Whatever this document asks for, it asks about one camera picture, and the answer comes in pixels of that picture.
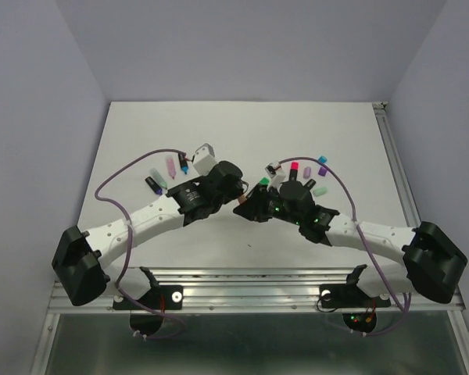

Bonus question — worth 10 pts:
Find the pastel green cap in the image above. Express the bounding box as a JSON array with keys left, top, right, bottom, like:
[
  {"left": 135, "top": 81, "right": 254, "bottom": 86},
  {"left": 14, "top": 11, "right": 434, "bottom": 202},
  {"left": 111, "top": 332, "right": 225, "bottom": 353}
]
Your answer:
[{"left": 312, "top": 187, "right": 328, "bottom": 197}]

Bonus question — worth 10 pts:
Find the pastel purple cap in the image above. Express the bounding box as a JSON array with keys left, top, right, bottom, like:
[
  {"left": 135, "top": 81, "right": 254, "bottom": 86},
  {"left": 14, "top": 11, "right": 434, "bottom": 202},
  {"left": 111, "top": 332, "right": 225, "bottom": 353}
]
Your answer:
[{"left": 303, "top": 166, "right": 312, "bottom": 179}]

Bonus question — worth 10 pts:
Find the black highlighter blue tip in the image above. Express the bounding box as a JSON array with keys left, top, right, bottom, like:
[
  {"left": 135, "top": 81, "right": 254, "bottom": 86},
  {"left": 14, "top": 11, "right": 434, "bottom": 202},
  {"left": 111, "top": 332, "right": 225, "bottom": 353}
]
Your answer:
[{"left": 178, "top": 153, "right": 189, "bottom": 175}]

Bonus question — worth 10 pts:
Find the pastel purple highlighter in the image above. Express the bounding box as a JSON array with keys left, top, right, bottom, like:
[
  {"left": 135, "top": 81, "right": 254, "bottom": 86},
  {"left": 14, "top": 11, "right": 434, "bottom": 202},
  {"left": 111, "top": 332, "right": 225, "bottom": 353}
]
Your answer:
[{"left": 165, "top": 155, "right": 177, "bottom": 179}]

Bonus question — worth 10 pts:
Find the purple highlighter cap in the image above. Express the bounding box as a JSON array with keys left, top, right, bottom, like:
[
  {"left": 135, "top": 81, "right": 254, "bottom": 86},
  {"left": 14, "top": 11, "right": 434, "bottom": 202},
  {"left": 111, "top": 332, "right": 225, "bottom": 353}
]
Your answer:
[{"left": 318, "top": 167, "right": 328, "bottom": 177}]

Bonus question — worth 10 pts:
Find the black highlighter purple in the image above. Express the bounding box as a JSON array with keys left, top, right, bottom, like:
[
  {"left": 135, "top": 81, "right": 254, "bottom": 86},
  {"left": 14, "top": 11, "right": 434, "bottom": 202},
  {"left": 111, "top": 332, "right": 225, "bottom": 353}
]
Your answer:
[{"left": 145, "top": 176, "right": 163, "bottom": 195}]

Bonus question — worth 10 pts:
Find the pastel green highlighter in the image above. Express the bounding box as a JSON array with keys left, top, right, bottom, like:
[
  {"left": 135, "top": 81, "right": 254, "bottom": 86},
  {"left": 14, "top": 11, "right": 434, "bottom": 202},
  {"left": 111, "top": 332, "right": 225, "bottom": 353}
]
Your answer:
[{"left": 150, "top": 168, "right": 168, "bottom": 189}]

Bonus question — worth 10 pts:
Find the black highlighter orange cap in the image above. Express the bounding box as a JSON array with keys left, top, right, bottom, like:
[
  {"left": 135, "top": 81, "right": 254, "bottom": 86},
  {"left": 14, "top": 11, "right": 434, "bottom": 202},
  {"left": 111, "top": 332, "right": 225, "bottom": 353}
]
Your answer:
[{"left": 304, "top": 179, "right": 316, "bottom": 189}]

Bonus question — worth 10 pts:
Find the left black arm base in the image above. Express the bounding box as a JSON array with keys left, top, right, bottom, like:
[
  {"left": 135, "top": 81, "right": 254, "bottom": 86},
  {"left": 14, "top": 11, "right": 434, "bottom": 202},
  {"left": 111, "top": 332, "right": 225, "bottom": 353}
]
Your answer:
[{"left": 113, "top": 284, "right": 184, "bottom": 312}]

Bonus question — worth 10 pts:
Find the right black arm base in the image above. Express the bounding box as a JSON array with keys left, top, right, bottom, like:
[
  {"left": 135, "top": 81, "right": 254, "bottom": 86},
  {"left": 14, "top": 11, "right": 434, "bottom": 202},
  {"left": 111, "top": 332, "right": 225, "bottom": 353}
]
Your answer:
[{"left": 320, "top": 284, "right": 391, "bottom": 309}]

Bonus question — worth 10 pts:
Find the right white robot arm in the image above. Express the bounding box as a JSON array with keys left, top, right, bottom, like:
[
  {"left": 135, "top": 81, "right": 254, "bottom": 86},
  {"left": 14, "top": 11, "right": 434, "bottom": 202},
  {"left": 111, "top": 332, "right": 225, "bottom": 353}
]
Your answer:
[{"left": 233, "top": 181, "right": 467, "bottom": 305}]

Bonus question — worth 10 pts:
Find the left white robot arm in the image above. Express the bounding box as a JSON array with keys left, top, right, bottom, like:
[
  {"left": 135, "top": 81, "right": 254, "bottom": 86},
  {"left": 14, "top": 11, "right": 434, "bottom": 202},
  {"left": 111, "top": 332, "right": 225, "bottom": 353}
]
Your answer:
[{"left": 52, "top": 161, "right": 243, "bottom": 306}]

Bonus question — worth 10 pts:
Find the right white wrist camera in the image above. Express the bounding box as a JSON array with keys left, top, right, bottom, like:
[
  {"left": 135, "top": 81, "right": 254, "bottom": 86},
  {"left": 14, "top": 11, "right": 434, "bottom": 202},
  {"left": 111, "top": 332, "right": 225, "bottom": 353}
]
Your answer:
[{"left": 265, "top": 161, "right": 286, "bottom": 190}]

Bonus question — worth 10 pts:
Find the aluminium frame rail front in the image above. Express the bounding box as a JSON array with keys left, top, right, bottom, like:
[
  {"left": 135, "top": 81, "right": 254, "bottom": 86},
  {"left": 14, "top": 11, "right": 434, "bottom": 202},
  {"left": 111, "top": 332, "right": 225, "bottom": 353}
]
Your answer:
[{"left": 48, "top": 268, "right": 465, "bottom": 315}]

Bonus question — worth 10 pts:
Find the aluminium rail right side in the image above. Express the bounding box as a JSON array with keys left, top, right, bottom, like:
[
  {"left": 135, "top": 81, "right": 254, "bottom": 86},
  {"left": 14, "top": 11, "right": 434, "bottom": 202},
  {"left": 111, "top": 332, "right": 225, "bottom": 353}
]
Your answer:
[{"left": 372, "top": 102, "right": 421, "bottom": 227}]

